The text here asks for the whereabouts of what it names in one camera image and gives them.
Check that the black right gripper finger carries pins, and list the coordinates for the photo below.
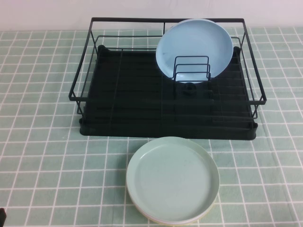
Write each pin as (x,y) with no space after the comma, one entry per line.
(2,216)

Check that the light blue round plate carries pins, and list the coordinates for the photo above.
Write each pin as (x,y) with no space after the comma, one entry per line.
(194,45)

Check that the pale yellow round plate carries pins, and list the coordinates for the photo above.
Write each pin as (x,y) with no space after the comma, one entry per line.
(170,225)

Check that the pale green round plate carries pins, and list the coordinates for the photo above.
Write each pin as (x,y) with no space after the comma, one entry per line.
(172,175)

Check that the green checked tablecloth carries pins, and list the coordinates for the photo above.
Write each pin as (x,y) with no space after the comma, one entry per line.
(42,165)

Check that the black plastic drip tray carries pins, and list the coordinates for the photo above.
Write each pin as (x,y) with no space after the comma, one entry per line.
(142,131)

